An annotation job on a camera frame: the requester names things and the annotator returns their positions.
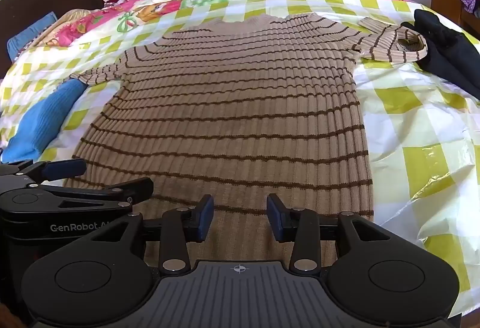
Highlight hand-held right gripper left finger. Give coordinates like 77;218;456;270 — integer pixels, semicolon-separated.
90;195;215;275

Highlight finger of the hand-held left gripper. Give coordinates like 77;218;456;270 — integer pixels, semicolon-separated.
56;177;155;209
0;159;88;186

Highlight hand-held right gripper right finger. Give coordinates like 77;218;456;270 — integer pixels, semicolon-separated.
266;194;392;275

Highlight beige striped knit sweater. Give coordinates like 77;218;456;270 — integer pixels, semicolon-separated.
64;12;429;265

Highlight blue knit garment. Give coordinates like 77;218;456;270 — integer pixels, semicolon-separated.
0;80;88;164

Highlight blue pillow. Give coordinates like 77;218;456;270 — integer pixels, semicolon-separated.
7;12;58;62

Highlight golden cloth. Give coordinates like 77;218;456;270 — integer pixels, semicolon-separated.
45;9;92;46

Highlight checked floral bed quilt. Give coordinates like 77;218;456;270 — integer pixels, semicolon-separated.
0;0;480;317

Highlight black garment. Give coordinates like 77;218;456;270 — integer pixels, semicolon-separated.
400;9;480;100

